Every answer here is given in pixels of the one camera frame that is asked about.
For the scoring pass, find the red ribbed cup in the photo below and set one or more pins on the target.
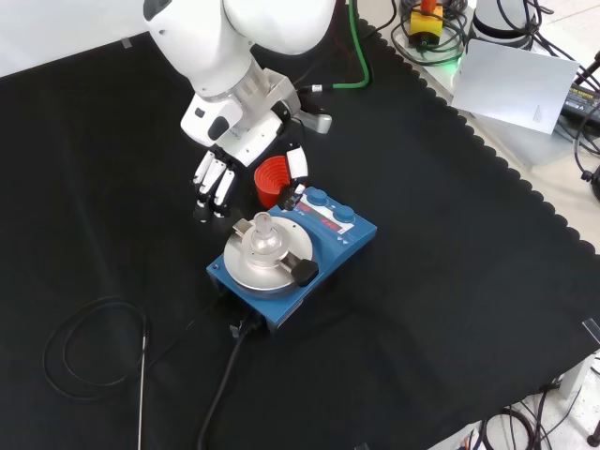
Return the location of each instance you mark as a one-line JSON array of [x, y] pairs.
[[268, 180]]

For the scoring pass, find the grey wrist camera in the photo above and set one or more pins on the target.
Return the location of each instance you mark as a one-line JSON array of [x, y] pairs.
[[319, 123]]

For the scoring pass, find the clear round-bottom glass flask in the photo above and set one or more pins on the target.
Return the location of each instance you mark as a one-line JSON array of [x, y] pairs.
[[263, 241]]

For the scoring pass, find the black cloth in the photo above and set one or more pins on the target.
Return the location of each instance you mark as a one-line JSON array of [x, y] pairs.
[[422, 281]]

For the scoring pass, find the heater with blue base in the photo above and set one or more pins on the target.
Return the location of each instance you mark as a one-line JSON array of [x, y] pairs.
[[323, 262]]

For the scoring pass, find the yellow stop button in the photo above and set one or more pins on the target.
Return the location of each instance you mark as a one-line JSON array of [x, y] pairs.
[[425, 23]]

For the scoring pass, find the grey tape piece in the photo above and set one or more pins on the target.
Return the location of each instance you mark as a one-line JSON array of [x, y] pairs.
[[126, 43]]

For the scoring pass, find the thin metal probe rod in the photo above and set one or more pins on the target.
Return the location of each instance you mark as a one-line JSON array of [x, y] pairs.
[[142, 389]]

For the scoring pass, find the pale board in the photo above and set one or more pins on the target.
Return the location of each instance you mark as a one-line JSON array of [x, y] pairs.
[[513, 84]]

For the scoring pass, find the black power adapter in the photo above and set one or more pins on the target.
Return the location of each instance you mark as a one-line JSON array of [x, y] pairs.
[[583, 100]]

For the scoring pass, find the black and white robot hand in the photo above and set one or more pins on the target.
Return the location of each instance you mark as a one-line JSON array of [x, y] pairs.
[[253, 133]]

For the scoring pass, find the clear tape piece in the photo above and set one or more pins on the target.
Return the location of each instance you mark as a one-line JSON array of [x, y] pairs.
[[591, 330]]

